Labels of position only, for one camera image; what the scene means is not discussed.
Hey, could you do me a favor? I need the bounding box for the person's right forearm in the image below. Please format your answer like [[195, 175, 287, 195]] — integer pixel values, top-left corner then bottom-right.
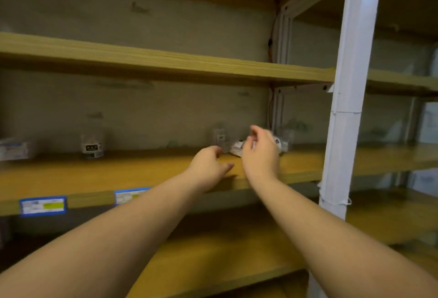
[[250, 173, 438, 298]]

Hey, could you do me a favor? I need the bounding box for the person's right hand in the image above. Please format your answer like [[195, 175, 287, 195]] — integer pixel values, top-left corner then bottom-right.
[[242, 125, 281, 185]]

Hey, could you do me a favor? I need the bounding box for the wooden shelf with blue labels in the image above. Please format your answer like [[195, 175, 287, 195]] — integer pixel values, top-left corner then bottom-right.
[[0, 143, 331, 218]]

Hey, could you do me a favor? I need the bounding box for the person's left hand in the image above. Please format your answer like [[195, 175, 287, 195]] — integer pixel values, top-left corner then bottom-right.
[[184, 145, 235, 194]]

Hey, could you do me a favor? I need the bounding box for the white cable tie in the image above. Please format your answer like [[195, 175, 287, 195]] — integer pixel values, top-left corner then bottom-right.
[[318, 195, 353, 207]]

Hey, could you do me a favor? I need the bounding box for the blue framed price label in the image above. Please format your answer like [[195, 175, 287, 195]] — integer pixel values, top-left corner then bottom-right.
[[19, 197, 67, 217], [114, 187, 151, 206]]

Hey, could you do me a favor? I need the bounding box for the white metal upright post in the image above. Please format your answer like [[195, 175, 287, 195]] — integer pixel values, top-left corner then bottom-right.
[[306, 0, 385, 298]]

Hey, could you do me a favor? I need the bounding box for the person's left forearm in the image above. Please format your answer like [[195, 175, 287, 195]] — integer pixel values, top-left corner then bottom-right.
[[0, 174, 206, 298]]

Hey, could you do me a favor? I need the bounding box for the white slotted rack rail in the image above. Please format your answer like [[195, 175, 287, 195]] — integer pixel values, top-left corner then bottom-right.
[[270, 8, 294, 137]]

